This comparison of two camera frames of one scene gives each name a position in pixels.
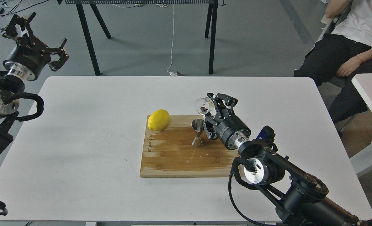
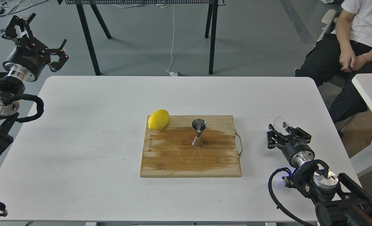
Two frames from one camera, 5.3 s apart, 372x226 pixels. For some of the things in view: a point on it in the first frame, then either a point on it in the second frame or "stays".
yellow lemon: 158,120 stays
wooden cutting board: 169,153 stays
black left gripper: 231,131 → 30,56
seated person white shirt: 331,62 stays
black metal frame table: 211,19 stays
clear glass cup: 204,105 → 280,123
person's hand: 349,66 → 360,61
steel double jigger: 197,125 stays
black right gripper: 28,55 → 297,152
